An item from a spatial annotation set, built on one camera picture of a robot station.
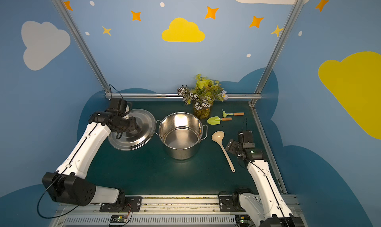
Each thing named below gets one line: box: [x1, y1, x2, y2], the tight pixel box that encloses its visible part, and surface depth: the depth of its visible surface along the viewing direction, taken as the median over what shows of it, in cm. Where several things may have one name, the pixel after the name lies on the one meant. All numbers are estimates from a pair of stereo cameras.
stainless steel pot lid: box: [108, 109, 157, 151], surface depth 80 cm
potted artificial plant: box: [177, 73, 229, 120], surface depth 99 cm
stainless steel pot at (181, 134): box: [154, 112, 209, 161], surface depth 94 cm
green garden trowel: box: [206, 115, 233, 126], surface depth 113 cm
